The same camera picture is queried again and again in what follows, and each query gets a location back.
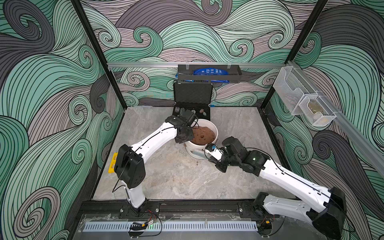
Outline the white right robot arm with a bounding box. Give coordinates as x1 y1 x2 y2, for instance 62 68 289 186
204 137 346 240

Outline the black wall shelf tray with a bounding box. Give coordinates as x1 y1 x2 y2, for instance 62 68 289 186
176 64 243 84

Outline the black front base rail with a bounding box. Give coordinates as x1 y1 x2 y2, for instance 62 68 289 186
78 199 283 221

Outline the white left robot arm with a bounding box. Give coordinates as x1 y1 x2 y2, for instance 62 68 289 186
114 110 198 209

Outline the black corner frame post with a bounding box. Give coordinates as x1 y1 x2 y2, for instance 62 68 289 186
71 0 128 110

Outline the brown mud filling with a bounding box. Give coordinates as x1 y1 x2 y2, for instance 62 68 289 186
191 127 216 146

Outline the blue object on shelf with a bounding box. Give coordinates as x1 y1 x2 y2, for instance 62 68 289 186
193 68 229 76

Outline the white slotted cable duct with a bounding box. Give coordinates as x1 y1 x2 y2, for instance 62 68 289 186
83 221 258 233

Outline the aluminium wall rail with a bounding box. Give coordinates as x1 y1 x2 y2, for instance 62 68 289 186
107 61 286 69

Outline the green white scrub brush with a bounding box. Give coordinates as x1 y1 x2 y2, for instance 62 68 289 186
192 144 224 161

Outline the yellow plastic toy block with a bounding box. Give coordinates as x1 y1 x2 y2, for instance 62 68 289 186
108 153 118 174

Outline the white ceramic pot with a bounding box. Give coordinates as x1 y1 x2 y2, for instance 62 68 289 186
184 119 219 160

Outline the black poker chip case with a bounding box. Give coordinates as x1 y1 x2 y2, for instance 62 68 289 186
172 81 214 121

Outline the clear plastic wall bin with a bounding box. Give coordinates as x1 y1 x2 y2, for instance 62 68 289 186
273 66 336 127

